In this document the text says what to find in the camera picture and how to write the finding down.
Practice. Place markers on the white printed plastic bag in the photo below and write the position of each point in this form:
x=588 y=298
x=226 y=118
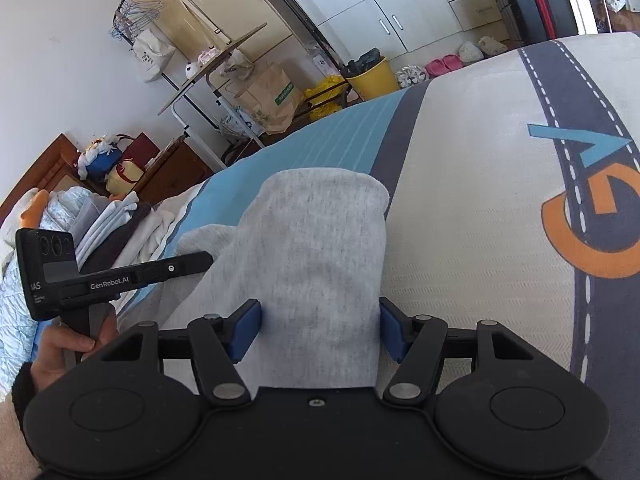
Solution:
x=240 y=120

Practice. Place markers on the wooden rolling side table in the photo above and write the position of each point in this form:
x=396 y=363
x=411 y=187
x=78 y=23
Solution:
x=247 y=39

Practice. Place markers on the brown paper bag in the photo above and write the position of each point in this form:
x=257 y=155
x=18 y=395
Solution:
x=270 y=100

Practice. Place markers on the blue stuffed bag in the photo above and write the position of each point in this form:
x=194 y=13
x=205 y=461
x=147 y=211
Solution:
x=100 y=162

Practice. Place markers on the white round gadget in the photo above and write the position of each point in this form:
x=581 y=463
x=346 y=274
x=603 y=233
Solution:
x=192 y=71

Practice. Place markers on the white wardrobe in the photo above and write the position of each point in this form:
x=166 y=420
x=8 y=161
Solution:
x=400 y=0

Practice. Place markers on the multicolour striped printed blanket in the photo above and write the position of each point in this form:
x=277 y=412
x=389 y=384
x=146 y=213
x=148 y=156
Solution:
x=475 y=185

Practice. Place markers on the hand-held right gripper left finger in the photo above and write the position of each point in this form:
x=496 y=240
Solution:
x=247 y=330

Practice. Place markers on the light grey garment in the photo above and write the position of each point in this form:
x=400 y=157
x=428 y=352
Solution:
x=310 y=260

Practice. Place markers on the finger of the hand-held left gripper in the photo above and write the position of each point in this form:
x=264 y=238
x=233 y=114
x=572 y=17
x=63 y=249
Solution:
x=172 y=268

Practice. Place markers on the black red suitcase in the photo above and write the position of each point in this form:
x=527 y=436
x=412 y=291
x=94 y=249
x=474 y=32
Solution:
x=530 y=5

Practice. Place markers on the yellow plastic bag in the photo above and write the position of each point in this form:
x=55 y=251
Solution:
x=325 y=95

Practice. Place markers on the pink slipper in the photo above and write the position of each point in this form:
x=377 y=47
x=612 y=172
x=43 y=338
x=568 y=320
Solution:
x=452 y=62
x=436 y=67

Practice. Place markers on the pink white box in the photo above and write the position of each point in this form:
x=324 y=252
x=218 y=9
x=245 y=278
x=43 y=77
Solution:
x=207 y=57

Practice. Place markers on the black garment rack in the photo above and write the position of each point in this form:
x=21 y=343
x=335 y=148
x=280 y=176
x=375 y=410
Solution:
x=310 y=27

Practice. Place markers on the white plastic package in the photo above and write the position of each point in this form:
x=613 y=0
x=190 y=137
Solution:
x=324 y=62

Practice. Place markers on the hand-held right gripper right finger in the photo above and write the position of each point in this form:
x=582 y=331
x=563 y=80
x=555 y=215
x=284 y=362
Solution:
x=395 y=332

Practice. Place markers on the white sneaker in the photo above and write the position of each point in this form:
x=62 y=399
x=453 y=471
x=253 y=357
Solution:
x=403 y=78
x=420 y=74

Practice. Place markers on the pale yellow bag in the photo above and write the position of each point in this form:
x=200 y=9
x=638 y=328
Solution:
x=125 y=177

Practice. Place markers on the person's left hand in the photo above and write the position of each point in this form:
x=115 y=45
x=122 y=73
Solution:
x=55 y=355

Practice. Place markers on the white tote bag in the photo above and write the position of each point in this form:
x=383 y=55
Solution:
x=152 y=57

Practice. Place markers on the brown wooden headboard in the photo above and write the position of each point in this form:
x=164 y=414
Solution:
x=55 y=160

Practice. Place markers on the light blue patterned quilt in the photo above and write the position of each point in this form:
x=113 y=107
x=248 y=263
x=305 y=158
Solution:
x=60 y=210

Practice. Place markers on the dark brown folded garment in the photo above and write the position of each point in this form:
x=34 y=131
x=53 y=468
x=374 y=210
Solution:
x=135 y=225

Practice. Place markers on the white folded garment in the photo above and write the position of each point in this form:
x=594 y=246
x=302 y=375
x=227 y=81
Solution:
x=117 y=215

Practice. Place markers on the brown wooden nightstand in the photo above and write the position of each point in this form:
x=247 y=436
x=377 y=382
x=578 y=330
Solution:
x=180 y=170

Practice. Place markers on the beige wooden cabinet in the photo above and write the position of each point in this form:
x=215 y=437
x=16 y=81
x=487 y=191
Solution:
x=240 y=5

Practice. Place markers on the dark red bag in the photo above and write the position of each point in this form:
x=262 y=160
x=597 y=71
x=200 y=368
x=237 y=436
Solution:
x=142 y=147

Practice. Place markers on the yellow trash bin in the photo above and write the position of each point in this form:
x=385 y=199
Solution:
x=375 y=80

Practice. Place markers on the orange plush toy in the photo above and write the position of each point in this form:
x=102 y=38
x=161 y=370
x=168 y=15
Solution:
x=32 y=207

